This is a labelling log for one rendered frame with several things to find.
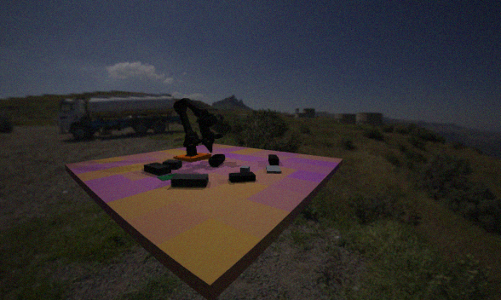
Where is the dark grey switch controller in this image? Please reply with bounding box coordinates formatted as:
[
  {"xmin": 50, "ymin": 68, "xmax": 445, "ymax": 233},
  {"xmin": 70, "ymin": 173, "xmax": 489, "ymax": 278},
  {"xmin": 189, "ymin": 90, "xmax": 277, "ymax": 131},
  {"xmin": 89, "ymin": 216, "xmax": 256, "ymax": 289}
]
[{"xmin": 208, "ymin": 154, "xmax": 225, "ymax": 167}]

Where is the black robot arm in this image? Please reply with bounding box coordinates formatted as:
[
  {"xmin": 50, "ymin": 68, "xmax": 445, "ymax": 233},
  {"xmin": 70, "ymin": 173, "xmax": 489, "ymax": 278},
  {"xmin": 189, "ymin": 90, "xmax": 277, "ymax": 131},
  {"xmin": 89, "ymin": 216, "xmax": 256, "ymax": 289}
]
[{"xmin": 173, "ymin": 98, "xmax": 217, "ymax": 156}]

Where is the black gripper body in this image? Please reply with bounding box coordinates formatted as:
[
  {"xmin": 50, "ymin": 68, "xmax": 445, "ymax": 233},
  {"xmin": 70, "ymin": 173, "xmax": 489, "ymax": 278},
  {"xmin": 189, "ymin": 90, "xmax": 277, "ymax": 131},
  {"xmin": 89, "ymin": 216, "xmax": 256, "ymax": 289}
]
[{"xmin": 192, "ymin": 127, "xmax": 223, "ymax": 145}]

